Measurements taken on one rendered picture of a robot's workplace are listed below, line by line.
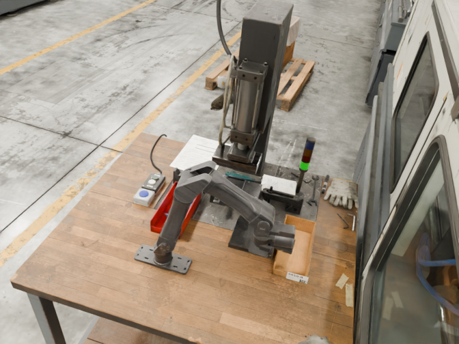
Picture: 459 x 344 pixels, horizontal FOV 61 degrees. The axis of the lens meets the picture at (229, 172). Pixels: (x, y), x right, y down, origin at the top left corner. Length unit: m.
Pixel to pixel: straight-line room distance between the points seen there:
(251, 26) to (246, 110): 0.28
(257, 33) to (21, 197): 2.32
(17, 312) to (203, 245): 1.36
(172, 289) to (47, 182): 2.09
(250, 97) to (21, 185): 2.31
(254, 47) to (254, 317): 0.89
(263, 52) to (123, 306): 0.95
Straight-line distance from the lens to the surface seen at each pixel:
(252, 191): 1.62
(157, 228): 1.53
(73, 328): 2.42
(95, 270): 1.46
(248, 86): 1.35
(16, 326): 2.52
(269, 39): 1.37
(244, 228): 1.56
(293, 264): 1.50
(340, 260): 1.58
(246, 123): 1.42
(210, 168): 1.16
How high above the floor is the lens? 2.04
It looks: 38 degrees down
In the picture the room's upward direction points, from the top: 7 degrees clockwise
